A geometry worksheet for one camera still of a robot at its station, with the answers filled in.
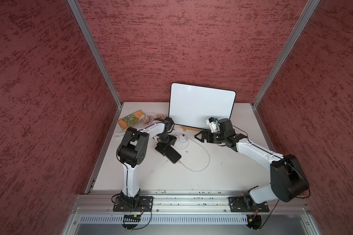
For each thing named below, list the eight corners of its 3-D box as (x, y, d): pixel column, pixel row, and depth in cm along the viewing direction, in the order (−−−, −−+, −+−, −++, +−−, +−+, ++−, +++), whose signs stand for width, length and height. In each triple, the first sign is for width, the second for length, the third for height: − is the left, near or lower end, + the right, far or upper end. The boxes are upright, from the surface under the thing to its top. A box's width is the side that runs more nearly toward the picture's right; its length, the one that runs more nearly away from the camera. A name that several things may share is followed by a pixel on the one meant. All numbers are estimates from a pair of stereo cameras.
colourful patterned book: (123, 133, 105) (121, 129, 102) (118, 122, 112) (116, 118, 108) (147, 122, 112) (146, 118, 109) (141, 112, 119) (140, 108, 115)
